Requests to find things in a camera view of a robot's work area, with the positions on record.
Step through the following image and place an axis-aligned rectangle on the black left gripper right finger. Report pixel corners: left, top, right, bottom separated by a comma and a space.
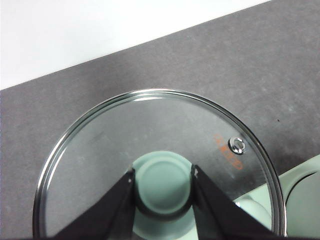
190, 164, 276, 240

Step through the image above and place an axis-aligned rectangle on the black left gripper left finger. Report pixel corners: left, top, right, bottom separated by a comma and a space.
52, 167, 137, 240

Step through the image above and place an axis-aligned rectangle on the glass lid with green knob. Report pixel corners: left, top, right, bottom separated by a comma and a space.
32, 87, 287, 240

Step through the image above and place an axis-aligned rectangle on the mint green appliance base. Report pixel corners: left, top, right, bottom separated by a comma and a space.
234, 154, 320, 240

